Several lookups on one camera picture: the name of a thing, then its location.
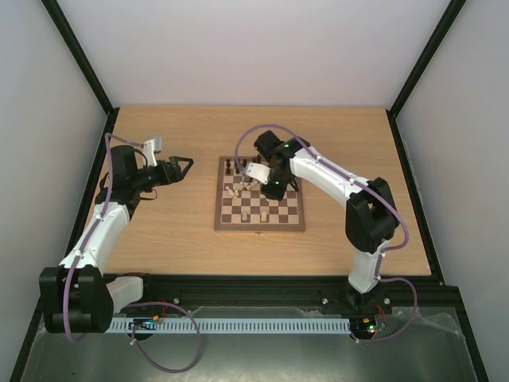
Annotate metal front tray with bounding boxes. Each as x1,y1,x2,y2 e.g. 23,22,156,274
21,307,476,381

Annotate right black frame post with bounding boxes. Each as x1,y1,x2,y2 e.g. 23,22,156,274
387,0,468,116

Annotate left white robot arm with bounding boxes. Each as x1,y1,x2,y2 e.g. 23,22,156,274
39,139,194,341

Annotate wooden chess board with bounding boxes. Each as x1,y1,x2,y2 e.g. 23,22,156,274
214,156,305,232

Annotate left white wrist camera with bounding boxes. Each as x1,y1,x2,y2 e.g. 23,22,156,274
142,137,162,166

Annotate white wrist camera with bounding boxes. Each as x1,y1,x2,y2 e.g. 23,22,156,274
244,162,270,185
142,137,162,166

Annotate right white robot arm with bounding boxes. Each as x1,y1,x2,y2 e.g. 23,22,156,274
245,131,399,312

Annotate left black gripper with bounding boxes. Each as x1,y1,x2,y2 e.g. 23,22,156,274
133,156,194,193

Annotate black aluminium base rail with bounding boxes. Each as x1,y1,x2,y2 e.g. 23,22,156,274
39,274,464,315

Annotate grey slotted cable duct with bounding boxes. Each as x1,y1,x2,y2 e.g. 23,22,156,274
107,318,351,335

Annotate left black frame post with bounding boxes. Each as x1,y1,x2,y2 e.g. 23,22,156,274
41,0,120,116

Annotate left white pieces pile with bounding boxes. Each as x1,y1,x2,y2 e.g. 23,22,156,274
223,181,258,199

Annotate black frame post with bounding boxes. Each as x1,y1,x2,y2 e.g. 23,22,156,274
387,0,468,116
41,0,120,116

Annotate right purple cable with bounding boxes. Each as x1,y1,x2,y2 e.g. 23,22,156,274
235,123,419,344

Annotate dark chess pieces row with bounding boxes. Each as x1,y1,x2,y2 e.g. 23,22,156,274
223,157,259,176

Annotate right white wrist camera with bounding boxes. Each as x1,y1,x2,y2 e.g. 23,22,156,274
244,162,270,185

